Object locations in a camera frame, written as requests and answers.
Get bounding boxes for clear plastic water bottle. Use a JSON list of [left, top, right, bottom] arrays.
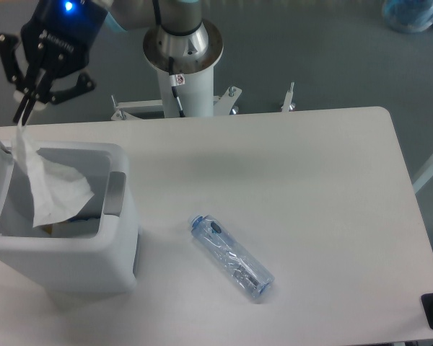
[[189, 215, 275, 301]]

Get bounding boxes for white pedestal base frame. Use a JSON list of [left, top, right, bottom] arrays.
[[110, 81, 296, 121]]

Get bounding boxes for yellow blue trash in bin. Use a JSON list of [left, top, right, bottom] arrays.
[[51, 217, 100, 237]]

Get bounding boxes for white trash can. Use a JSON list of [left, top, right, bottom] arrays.
[[0, 141, 141, 293]]

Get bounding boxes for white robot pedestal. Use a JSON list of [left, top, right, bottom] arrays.
[[143, 19, 224, 118]]

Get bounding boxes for blue plastic bag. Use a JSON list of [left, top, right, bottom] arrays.
[[381, 1, 433, 34]]

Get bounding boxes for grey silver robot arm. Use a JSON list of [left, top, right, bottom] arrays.
[[0, 1, 202, 125]]

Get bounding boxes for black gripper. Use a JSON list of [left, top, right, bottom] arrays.
[[0, 1, 108, 125]]

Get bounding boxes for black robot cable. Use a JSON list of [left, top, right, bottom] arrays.
[[151, 0, 186, 118]]

